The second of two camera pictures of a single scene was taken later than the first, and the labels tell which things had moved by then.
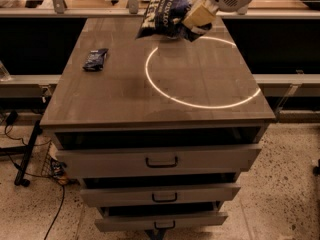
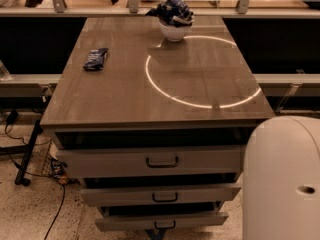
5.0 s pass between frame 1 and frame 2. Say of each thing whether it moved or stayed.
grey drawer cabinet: stayed
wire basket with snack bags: stayed
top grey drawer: stayed
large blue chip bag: moved
